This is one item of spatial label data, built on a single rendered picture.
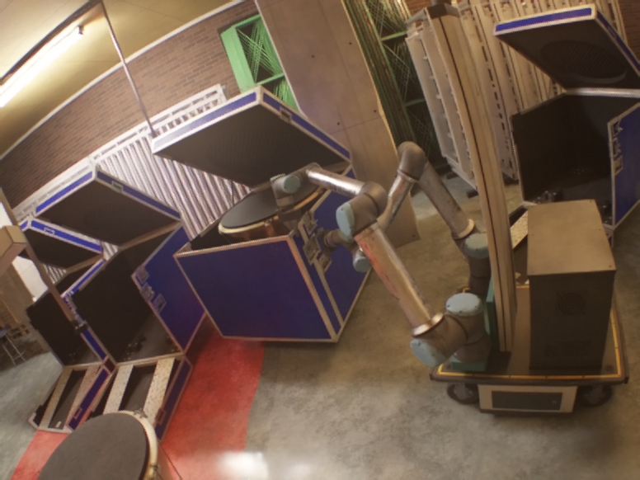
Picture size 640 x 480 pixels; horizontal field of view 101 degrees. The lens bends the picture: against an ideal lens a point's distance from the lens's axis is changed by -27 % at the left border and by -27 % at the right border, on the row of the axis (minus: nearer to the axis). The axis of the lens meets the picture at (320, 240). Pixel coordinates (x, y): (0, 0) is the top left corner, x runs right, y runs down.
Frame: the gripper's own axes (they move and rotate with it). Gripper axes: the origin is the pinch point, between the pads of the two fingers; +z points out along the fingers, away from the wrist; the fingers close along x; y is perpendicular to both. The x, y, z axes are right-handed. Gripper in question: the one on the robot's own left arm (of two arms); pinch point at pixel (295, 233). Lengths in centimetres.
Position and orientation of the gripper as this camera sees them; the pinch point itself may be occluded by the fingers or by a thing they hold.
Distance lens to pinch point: 205.0
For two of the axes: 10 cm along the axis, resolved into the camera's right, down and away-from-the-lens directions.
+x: -8.6, 1.3, 4.9
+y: 4.2, -3.5, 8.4
